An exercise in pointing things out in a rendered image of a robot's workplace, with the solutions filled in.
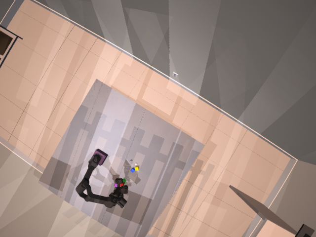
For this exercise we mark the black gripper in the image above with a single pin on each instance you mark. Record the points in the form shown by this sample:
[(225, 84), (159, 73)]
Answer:
[(119, 181)]

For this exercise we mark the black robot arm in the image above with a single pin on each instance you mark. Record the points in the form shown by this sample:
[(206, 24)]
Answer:
[(110, 201)]

